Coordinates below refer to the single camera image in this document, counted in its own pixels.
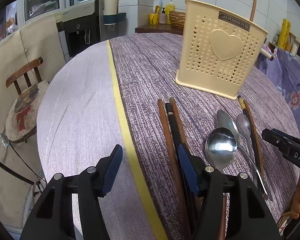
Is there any black gold-tipped chopstick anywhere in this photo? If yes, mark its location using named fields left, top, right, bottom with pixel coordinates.
left=238, top=95, right=264, bottom=177

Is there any brown wooden chopstick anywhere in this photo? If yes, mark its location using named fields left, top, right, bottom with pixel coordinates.
left=157, top=99, right=190, bottom=239
left=243, top=99, right=264, bottom=178
left=169, top=98, right=202, bottom=211

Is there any large steel spoon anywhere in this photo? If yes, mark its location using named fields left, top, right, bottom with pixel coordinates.
left=205, top=127, right=237, bottom=173

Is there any small steel spoon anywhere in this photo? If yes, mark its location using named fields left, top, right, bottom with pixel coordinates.
left=236, top=113, right=258, bottom=186

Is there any purple floral cloth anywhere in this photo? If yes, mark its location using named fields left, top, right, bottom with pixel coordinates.
left=256, top=48, right=300, bottom=134

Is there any medium steel spoon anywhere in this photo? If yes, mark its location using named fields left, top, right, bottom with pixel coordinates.
left=217, top=110, right=273, bottom=201

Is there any wooden chair with cushion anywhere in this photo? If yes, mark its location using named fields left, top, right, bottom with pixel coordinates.
left=6, top=57, right=49, bottom=144

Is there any cream plastic utensil holder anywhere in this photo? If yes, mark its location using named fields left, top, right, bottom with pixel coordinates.
left=175, top=0, right=268, bottom=100

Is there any chopstick in holder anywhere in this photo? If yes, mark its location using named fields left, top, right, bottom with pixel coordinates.
left=249, top=0, right=257, bottom=22

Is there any purple woven tablecloth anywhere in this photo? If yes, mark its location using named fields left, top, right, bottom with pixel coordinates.
left=109, top=33, right=300, bottom=239

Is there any wooden side counter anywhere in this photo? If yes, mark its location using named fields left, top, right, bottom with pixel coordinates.
left=135, top=24, right=183, bottom=35

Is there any yellow soap bottle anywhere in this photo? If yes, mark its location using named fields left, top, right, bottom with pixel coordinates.
left=165, top=0, right=175, bottom=25

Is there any yellow mug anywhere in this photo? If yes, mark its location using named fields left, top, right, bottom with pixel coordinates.
left=148, top=13, right=159, bottom=25

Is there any water dispenser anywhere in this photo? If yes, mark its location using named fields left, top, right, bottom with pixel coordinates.
left=61, top=0, right=104, bottom=57

